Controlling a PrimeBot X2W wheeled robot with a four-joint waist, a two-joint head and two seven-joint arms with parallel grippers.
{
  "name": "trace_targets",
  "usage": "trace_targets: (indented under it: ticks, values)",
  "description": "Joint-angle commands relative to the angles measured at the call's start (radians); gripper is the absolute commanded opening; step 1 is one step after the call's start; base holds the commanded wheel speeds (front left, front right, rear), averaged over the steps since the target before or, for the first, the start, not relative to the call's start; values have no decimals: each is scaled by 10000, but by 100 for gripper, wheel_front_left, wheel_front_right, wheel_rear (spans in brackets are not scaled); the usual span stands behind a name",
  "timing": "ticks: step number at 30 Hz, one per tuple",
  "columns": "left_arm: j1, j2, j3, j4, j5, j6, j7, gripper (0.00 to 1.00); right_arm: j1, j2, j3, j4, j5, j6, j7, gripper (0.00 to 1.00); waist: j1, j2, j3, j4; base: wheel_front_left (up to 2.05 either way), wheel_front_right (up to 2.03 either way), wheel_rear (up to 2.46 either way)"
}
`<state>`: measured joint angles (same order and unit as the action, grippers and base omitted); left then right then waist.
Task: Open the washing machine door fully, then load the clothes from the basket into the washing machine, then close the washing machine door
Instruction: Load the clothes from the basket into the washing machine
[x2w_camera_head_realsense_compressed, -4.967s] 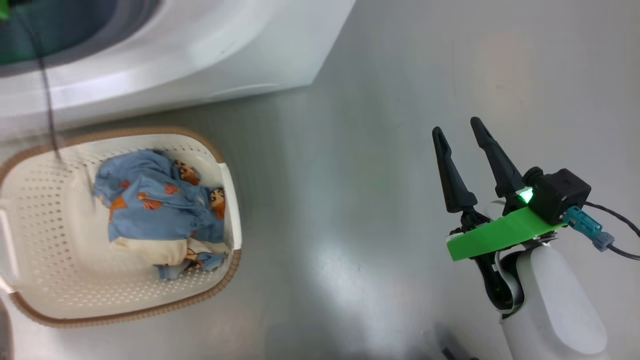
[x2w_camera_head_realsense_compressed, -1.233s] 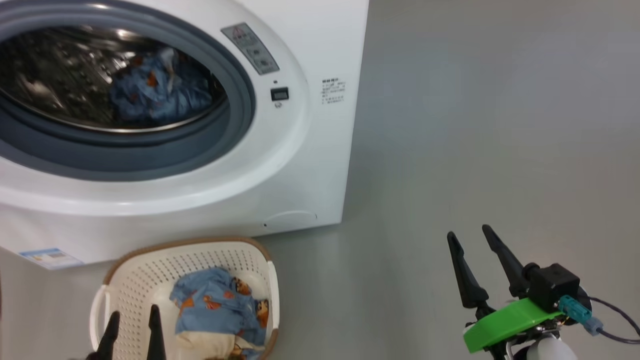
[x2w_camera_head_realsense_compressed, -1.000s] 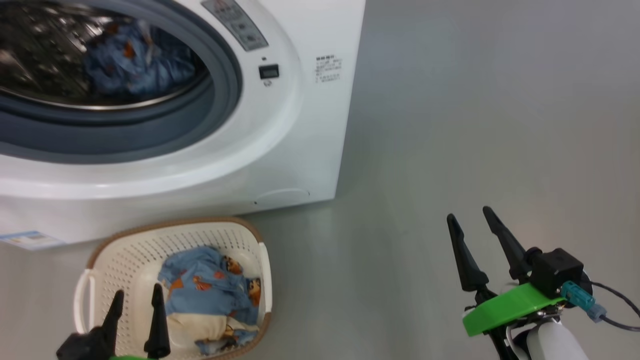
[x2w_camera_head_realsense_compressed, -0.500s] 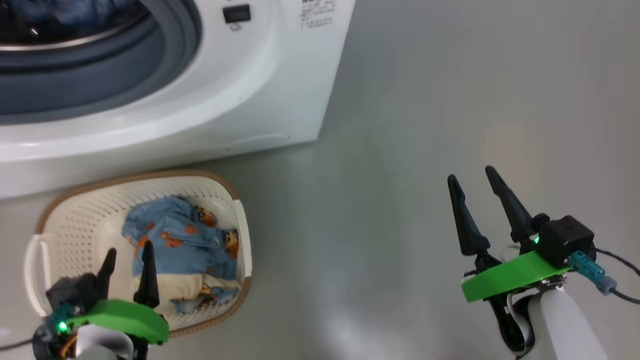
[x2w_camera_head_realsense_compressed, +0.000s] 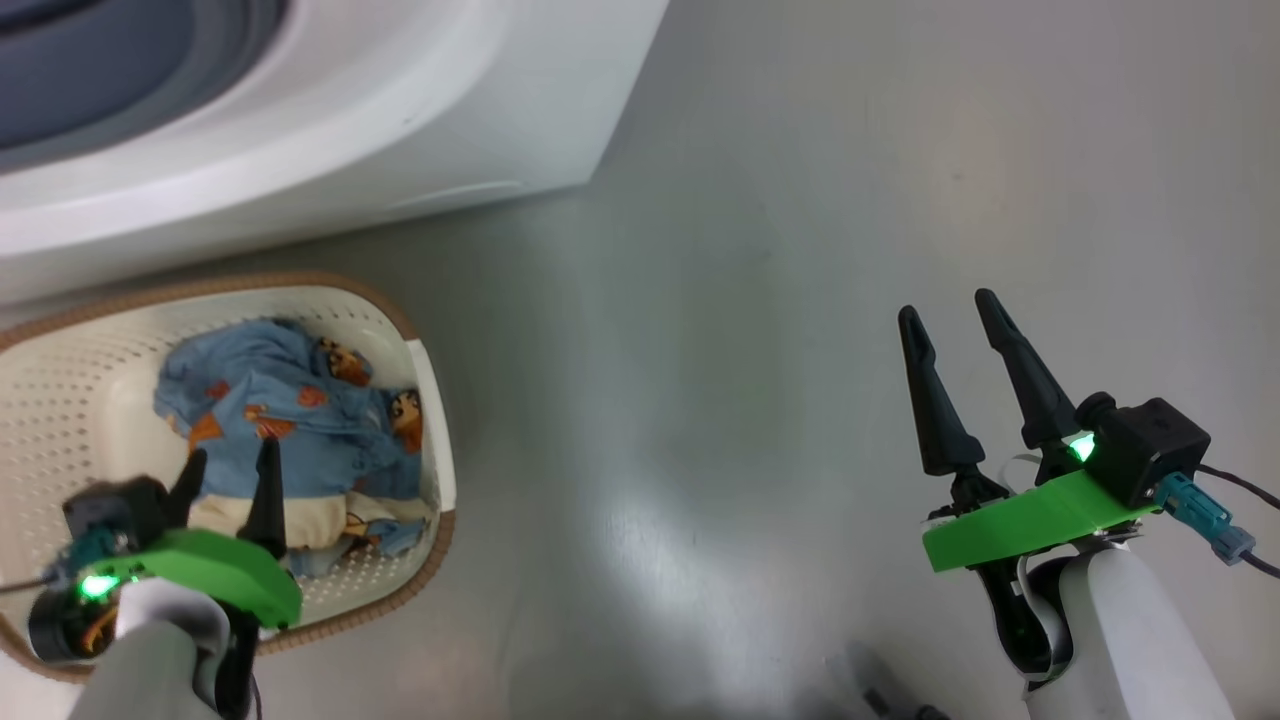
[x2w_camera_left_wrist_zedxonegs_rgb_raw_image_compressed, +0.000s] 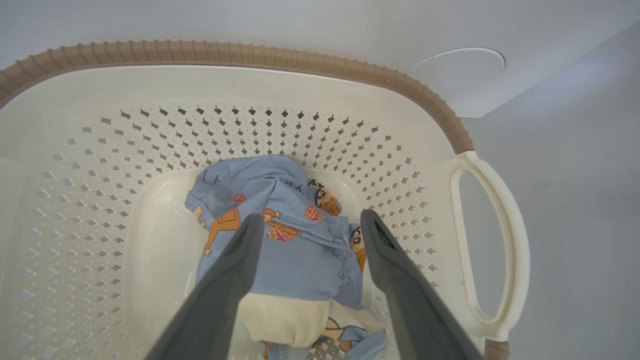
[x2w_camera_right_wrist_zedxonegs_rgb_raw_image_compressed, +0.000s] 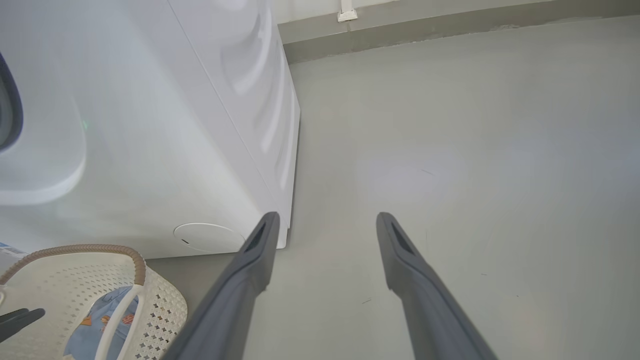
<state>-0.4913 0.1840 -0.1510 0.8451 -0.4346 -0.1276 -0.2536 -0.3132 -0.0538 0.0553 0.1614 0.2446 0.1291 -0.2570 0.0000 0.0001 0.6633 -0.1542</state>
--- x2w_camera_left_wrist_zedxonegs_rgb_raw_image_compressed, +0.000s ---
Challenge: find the white front-load washing machine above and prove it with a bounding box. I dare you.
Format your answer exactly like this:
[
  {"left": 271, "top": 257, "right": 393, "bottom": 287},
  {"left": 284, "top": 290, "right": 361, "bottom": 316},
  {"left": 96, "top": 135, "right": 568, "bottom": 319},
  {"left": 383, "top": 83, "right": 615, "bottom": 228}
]
[{"left": 0, "top": 0, "right": 640, "bottom": 119}]

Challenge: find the blue cartoon print garment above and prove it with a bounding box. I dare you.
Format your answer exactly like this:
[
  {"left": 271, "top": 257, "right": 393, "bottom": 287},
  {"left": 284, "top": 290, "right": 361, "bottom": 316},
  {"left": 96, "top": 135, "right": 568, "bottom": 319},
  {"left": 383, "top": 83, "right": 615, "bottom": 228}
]
[{"left": 185, "top": 154, "right": 387, "bottom": 360}]

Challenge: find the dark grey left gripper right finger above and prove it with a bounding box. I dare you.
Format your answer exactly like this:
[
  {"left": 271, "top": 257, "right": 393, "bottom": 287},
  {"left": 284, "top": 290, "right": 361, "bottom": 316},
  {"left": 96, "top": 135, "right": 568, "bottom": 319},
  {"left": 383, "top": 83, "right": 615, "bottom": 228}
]
[{"left": 360, "top": 209, "right": 485, "bottom": 360}]

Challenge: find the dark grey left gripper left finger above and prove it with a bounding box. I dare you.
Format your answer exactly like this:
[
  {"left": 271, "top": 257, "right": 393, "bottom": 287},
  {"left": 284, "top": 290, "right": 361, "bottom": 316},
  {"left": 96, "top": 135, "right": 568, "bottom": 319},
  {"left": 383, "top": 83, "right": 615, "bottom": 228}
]
[{"left": 145, "top": 213, "right": 265, "bottom": 360}]

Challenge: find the cream perforated laundry basket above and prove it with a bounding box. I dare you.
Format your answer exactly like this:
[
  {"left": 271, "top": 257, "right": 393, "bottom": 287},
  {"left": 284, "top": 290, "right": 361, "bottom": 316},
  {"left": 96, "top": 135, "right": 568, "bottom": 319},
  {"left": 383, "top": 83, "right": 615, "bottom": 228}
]
[{"left": 0, "top": 40, "right": 531, "bottom": 360}]

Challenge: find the round white filter cover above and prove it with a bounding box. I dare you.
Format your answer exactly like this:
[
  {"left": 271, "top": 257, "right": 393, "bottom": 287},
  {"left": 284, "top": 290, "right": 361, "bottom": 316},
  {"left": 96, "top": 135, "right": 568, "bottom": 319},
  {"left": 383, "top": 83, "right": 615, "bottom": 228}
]
[{"left": 402, "top": 47, "right": 506, "bottom": 119}]

